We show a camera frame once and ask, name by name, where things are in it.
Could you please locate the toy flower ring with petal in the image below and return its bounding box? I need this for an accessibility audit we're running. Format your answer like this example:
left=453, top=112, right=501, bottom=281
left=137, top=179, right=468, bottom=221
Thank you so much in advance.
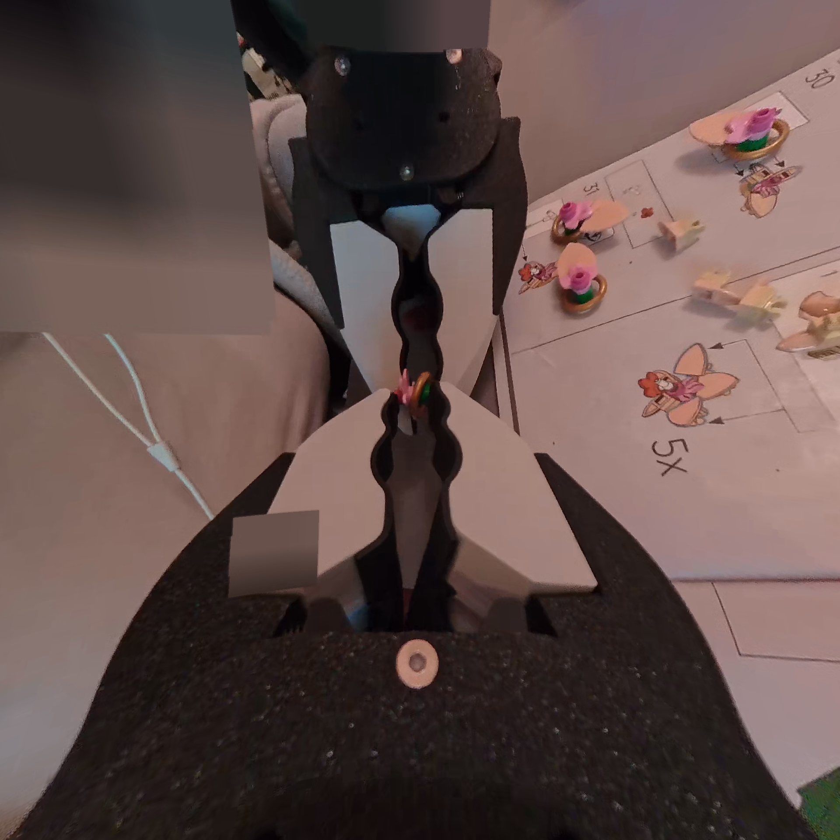
left=551, top=199, right=631, bottom=245
left=689, top=106, right=791, bottom=161
left=556, top=243, right=609, bottom=315

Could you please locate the white earphone cable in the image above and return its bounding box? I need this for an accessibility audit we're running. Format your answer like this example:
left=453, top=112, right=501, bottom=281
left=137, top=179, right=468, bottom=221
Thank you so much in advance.
left=41, top=332, right=215, bottom=521

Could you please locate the tan petal with yellow brick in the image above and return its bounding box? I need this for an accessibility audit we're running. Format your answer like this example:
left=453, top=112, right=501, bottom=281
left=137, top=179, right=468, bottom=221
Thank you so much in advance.
left=776, top=290, right=840, bottom=360

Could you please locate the printed paper sheet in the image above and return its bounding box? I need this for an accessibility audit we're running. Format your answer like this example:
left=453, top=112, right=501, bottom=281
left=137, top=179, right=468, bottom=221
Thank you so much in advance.
left=676, top=581, right=840, bottom=831

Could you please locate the small cream toy brick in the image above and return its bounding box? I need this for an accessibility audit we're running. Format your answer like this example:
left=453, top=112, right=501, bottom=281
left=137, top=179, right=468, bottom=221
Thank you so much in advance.
left=658, top=213, right=706, bottom=253

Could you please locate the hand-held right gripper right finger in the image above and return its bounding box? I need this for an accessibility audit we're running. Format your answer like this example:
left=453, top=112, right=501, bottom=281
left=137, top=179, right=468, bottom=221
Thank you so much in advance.
left=420, top=381, right=599, bottom=632

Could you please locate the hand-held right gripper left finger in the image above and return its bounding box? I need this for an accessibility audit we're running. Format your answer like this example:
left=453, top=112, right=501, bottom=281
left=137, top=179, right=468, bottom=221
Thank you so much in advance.
left=269, top=387, right=403, bottom=632

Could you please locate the toy brick instruction booklet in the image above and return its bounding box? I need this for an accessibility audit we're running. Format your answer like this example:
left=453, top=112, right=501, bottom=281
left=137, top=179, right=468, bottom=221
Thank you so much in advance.
left=499, top=46, right=840, bottom=585

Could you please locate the toy flower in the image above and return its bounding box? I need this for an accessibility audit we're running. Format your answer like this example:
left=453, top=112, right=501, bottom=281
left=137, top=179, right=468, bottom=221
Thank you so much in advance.
left=394, top=369, right=434, bottom=421

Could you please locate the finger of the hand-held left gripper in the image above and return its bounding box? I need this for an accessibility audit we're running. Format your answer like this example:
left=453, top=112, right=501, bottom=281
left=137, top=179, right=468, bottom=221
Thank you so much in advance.
left=420, top=209, right=497, bottom=396
left=330, top=223, right=421, bottom=395

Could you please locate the grey desk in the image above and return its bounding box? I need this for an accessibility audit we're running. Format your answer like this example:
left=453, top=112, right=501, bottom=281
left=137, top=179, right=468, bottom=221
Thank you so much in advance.
left=489, top=0, right=840, bottom=217

